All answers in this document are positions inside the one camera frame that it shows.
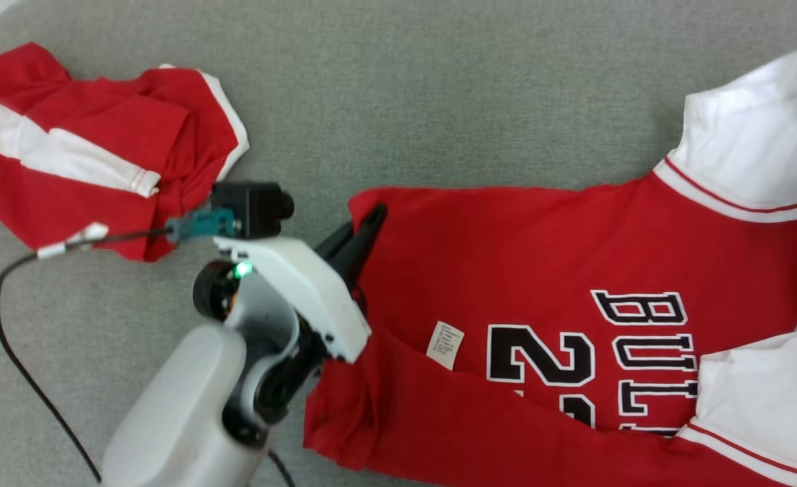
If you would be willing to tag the red shorts with white stripe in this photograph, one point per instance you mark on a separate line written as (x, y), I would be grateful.
(87, 196)

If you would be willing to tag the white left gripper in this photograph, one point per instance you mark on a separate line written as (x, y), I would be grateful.
(303, 284)

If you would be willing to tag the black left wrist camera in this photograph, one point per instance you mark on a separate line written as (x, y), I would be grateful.
(249, 210)

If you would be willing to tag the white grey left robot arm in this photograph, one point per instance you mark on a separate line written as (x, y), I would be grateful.
(182, 399)

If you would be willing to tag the red Bulls basketball jersey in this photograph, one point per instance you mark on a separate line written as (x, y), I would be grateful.
(506, 257)

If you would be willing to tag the grey fabric sofa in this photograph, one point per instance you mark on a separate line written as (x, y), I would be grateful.
(439, 101)

